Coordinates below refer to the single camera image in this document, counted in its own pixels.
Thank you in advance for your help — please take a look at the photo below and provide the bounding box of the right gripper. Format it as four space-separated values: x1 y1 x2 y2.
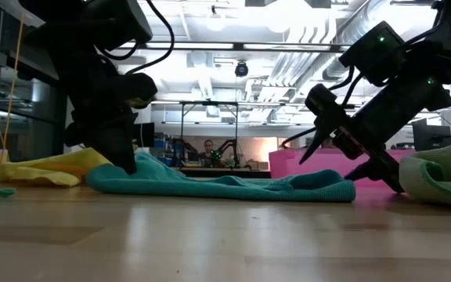
298 77 451 193

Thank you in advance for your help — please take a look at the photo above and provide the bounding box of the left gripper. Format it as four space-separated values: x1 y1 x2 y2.
59 53 158 175

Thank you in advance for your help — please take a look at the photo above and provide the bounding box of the blue microfiber towel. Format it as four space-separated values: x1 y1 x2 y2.
85 151 357 204

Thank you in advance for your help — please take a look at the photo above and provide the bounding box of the yellow microfiber towel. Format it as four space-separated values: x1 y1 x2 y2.
0 147 113 187

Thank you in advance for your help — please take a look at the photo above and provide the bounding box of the black computer monitor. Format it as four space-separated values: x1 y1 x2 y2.
412 118 451 152
133 122 155 148

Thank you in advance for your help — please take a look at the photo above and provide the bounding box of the pink plastic bin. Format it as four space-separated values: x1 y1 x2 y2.
269 147 417 188

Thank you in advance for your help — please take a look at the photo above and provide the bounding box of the brown cardboard box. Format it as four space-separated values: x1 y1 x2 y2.
244 159 269 172

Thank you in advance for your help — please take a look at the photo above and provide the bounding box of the person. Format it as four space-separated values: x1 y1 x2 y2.
198 139 217 162

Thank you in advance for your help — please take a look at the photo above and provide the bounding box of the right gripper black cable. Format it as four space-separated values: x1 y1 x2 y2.
280 64 366 150

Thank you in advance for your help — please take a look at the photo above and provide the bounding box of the black metal stand frame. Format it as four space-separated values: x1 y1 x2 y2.
179 100 240 168

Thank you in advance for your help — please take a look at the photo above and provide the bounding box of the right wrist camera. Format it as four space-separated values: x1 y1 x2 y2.
338 20 406 88

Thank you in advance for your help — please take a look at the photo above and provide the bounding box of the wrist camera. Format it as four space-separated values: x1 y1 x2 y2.
88 0 154 52
338 20 406 88

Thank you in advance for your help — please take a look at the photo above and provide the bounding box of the yellow extension cable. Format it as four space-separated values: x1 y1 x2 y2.
0 0 26 165

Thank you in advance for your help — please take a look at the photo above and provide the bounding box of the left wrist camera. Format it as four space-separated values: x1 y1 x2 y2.
88 0 154 52

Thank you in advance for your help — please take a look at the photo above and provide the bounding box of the black hanging camera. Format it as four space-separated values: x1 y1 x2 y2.
234 60 250 78

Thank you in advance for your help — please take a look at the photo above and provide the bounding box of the black overhead frame beam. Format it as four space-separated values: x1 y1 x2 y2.
117 40 352 53

